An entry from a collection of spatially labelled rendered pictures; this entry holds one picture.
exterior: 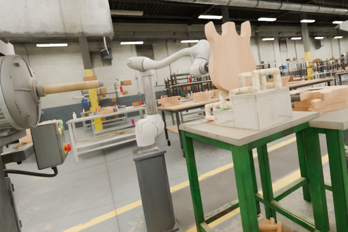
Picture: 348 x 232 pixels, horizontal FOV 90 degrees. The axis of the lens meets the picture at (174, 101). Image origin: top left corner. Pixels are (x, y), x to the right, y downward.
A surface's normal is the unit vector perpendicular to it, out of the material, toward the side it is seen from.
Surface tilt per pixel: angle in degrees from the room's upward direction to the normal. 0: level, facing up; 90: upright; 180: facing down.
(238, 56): 91
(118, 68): 90
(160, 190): 90
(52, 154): 90
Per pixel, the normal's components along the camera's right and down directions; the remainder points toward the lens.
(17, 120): 0.40, 0.72
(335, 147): -0.89, 0.16
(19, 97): 1.00, -0.04
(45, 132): 0.41, -0.02
